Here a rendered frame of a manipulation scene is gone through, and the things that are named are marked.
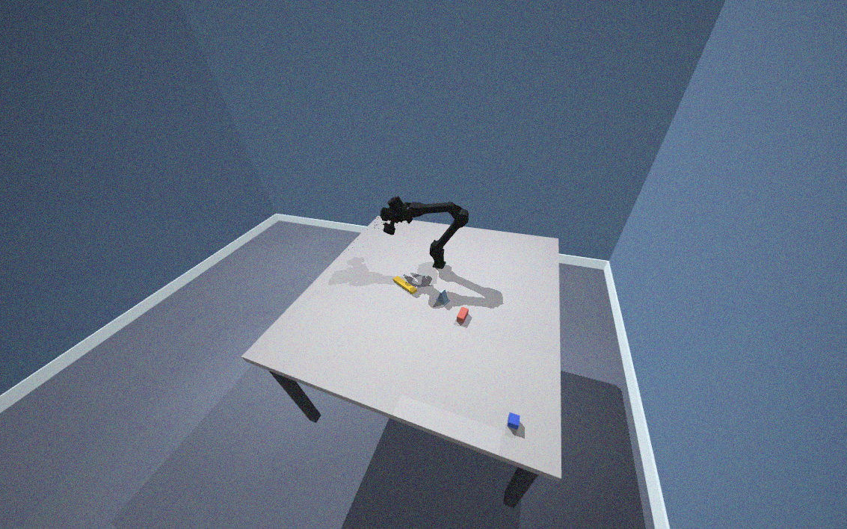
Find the yellow bar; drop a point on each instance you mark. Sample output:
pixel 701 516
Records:
pixel 405 285

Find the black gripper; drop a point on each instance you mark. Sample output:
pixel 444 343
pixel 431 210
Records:
pixel 389 227

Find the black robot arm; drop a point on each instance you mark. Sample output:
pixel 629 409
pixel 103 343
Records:
pixel 416 209

